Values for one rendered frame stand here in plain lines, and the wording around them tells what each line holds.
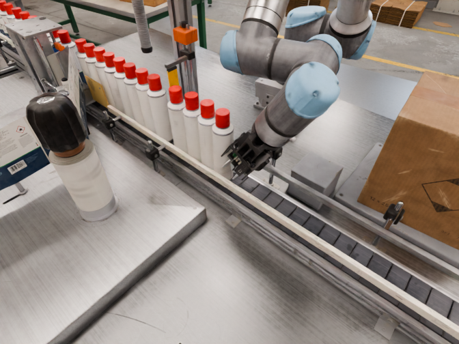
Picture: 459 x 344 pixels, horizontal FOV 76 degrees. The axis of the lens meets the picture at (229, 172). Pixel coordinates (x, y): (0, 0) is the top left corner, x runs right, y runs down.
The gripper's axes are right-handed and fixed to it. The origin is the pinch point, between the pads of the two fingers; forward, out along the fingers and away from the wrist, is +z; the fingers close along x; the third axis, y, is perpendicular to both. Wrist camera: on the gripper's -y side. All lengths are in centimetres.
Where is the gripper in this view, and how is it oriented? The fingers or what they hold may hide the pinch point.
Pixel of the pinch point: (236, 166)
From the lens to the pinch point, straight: 74.4
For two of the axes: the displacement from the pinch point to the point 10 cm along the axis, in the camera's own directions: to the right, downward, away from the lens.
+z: -3.8, 3.8, 8.5
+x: 6.5, 7.5, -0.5
